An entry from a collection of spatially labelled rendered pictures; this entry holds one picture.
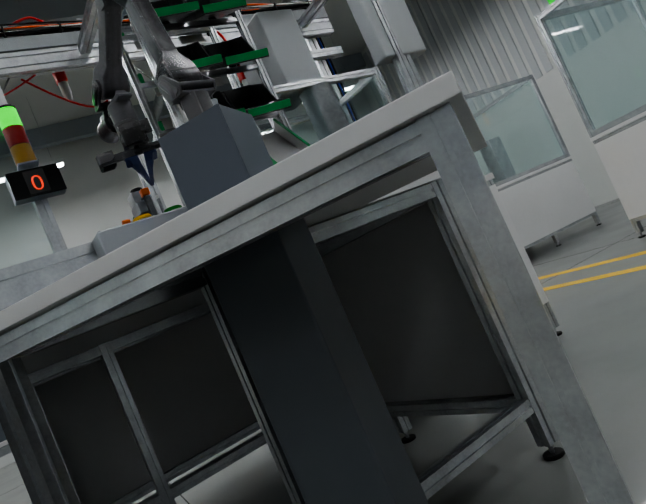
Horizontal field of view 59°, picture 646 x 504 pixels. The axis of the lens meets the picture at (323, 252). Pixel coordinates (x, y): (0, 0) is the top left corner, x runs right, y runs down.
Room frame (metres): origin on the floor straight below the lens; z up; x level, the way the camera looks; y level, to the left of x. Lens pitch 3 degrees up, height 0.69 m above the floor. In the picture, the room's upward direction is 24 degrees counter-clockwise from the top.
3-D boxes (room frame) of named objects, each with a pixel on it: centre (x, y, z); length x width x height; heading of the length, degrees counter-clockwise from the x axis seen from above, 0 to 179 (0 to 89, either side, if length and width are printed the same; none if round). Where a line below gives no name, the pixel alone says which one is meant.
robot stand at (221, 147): (1.08, 0.11, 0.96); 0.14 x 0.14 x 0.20; 71
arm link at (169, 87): (1.08, 0.11, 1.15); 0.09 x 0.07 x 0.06; 131
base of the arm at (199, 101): (1.08, 0.11, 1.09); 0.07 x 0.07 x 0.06; 71
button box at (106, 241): (1.18, 0.32, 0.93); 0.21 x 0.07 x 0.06; 123
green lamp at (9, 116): (1.40, 0.59, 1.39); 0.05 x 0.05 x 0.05
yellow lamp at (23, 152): (1.40, 0.59, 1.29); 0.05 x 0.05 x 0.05
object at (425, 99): (1.13, 0.09, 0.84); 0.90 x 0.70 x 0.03; 71
